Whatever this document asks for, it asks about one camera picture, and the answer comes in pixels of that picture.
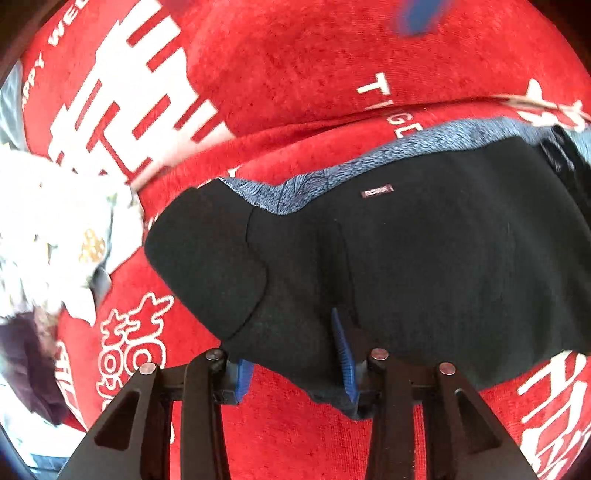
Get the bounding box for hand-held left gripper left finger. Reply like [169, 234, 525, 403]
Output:
[58, 348, 254, 480]

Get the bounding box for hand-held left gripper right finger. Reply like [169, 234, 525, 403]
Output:
[331, 307, 539, 480]

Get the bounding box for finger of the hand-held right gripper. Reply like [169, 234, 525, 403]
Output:
[390, 0, 451, 37]

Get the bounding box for black pants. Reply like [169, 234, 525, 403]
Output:
[144, 124, 591, 421]

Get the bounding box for red printed blanket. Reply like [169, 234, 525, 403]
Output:
[18, 0, 591, 480]

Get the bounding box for dark cloth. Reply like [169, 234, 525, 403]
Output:
[0, 309, 70, 425]

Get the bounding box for white patterned cloth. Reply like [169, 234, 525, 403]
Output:
[0, 148, 144, 324]

